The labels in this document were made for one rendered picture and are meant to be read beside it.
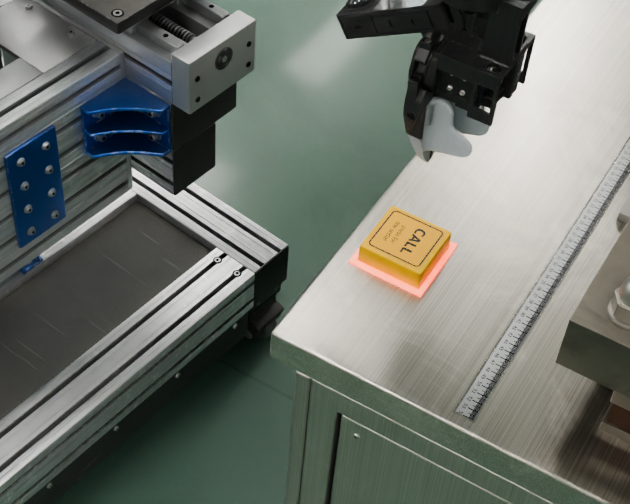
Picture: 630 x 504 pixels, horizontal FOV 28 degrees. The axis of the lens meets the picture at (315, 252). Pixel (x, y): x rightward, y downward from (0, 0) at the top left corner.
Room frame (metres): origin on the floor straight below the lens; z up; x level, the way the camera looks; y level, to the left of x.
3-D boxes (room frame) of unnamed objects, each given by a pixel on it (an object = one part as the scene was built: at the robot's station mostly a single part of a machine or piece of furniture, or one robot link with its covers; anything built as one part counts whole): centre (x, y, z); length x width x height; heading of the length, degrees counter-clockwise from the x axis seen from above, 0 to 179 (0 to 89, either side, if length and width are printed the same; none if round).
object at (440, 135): (0.84, -0.10, 1.08); 0.06 x 0.03 x 0.09; 63
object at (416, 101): (0.84, -0.08, 1.13); 0.05 x 0.02 x 0.09; 153
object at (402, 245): (0.86, -0.09, 0.91); 0.07 x 0.07 x 0.02; 63
